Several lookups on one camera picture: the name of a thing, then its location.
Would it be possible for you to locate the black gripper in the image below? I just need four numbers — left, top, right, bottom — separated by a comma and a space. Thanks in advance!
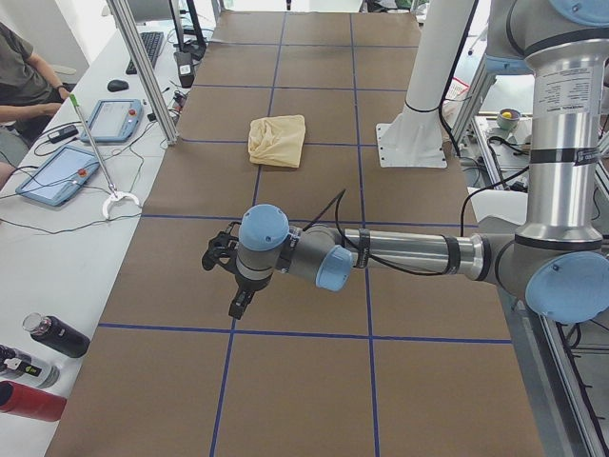
228, 271, 269, 319

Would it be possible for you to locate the cream long sleeve printed shirt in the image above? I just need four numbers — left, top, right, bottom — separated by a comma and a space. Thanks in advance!
247, 114, 305, 169

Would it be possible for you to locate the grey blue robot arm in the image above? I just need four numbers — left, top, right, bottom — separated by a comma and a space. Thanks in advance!
226, 1, 608, 324

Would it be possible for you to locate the reacher grabber stick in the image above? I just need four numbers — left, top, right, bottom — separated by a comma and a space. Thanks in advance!
69, 93, 141, 220

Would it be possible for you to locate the black water bottle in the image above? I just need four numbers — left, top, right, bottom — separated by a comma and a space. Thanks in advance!
22, 312, 90, 358

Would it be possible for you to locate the near blue teach pendant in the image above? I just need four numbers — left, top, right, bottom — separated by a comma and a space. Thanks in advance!
15, 145, 99, 207

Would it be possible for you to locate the blue teach pendant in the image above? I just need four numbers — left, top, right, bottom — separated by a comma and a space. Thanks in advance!
88, 99, 143, 144
15, 145, 99, 207

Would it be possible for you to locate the far blue teach pendant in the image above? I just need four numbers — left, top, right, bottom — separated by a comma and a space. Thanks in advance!
88, 99, 143, 144

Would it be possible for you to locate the grey water bottle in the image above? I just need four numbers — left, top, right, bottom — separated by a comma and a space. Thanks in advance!
1, 346, 60, 389

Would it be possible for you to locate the black phone on desk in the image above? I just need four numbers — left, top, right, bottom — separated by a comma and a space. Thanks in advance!
48, 125, 79, 144

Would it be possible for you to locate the black power adapter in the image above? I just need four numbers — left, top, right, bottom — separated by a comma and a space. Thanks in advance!
174, 51, 195, 89

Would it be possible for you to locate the black computer mouse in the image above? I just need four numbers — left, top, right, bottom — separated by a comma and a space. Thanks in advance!
107, 79, 129, 92

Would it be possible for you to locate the red water bottle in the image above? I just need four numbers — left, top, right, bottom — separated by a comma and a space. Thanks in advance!
1, 381, 67, 422

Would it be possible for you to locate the black keyboard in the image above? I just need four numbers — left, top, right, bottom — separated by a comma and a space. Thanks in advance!
140, 31, 165, 68

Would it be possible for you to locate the seated person in grey shirt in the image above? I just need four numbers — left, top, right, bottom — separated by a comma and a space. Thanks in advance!
0, 22, 72, 191

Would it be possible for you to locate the green bowl with yellow ball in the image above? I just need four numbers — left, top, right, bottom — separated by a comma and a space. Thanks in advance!
496, 109, 521, 131

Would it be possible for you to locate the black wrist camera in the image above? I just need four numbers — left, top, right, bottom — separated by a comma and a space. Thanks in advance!
202, 221, 240, 274

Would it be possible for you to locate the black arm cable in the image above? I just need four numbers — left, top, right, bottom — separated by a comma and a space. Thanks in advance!
304, 188, 529, 277

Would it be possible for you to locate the aluminium frame post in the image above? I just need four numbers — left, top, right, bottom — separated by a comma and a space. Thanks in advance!
107, 0, 178, 146

